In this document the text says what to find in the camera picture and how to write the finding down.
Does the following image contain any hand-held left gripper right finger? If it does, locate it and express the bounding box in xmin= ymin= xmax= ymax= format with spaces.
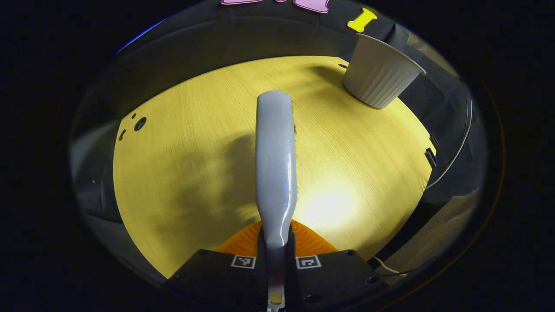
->
xmin=287 ymin=219 xmax=389 ymax=311

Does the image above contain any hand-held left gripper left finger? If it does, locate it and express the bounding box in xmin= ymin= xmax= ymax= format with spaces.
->
xmin=163 ymin=220 xmax=267 ymax=311

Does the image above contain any small grey broom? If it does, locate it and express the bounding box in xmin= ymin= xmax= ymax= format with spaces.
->
xmin=255 ymin=90 xmax=298 ymax=312

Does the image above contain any white ribbed garbage bin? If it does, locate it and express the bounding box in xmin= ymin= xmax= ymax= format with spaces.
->
xmin=343 ymin=33 xmax=427 ymax=109

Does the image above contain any wooden desktop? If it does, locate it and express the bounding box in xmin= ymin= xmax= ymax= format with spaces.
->
xmin=113 ymin=55 xmax=434 ymax=279

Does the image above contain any white cable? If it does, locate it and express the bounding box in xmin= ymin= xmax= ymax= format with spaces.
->
xmin=425 ymin=82 xmax=473 ymax=189
xmin=372 ymin=256 xmax=413 ymax=278

